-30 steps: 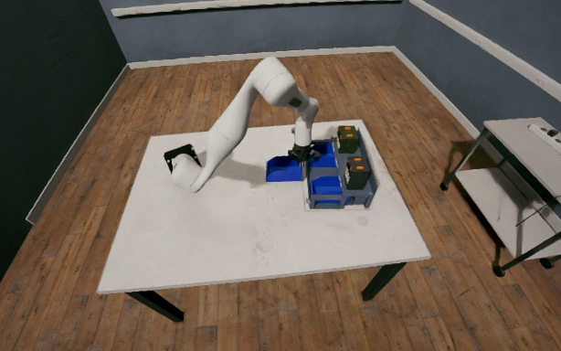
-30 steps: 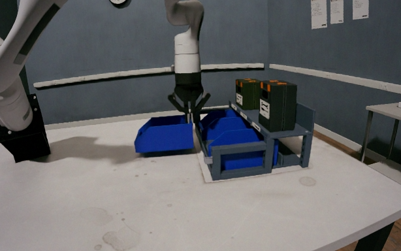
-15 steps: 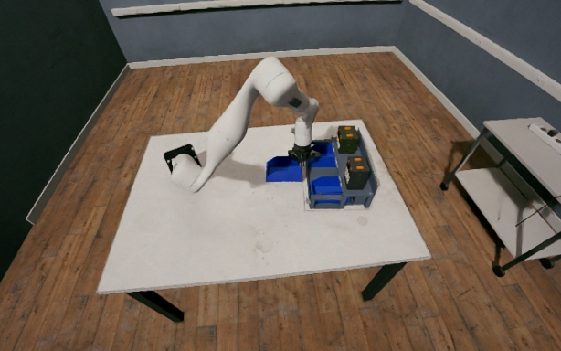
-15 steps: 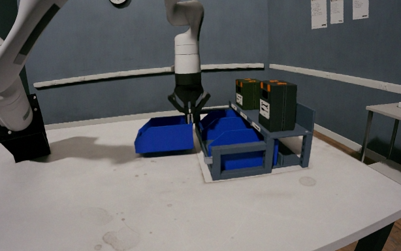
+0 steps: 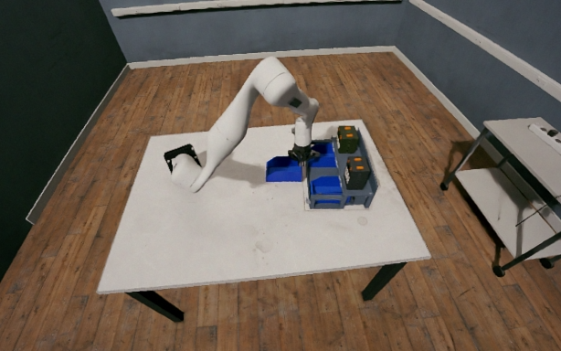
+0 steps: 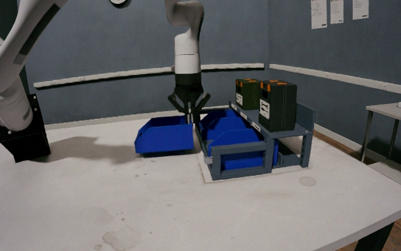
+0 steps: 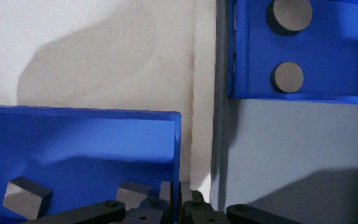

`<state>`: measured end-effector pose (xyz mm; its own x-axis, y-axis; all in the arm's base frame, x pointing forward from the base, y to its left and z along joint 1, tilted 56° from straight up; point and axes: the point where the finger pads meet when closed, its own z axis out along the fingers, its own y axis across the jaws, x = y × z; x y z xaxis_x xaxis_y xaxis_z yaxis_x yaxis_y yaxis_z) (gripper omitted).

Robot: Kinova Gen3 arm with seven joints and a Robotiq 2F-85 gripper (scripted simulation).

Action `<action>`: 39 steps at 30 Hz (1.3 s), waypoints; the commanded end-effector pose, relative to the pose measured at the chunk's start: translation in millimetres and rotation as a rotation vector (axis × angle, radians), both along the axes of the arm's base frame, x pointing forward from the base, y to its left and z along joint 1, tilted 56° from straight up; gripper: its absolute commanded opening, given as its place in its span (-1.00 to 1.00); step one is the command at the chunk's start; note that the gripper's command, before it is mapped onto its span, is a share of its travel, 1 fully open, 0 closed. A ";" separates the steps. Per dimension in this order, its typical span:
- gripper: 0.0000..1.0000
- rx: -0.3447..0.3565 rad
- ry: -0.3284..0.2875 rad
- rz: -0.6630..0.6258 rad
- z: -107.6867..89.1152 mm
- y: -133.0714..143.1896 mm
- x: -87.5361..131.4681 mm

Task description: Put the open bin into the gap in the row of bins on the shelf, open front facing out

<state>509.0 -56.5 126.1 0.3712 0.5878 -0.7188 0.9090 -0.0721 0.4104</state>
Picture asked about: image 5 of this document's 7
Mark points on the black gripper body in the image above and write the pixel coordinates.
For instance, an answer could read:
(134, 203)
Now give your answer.
(301, 149)

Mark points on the grey metal shelf rack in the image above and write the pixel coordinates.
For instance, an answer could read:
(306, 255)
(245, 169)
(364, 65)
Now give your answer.
(360, 196)

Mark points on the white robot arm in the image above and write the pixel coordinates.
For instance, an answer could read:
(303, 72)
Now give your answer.
(279, 88)

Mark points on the dark green tool case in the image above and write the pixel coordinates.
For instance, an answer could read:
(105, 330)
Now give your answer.
(346, 139)

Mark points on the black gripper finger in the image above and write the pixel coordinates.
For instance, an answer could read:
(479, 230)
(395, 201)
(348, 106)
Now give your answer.
(308, 157)
(294, 157)

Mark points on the black tool case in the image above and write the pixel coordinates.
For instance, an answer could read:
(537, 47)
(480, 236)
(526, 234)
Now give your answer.
(356, 172)

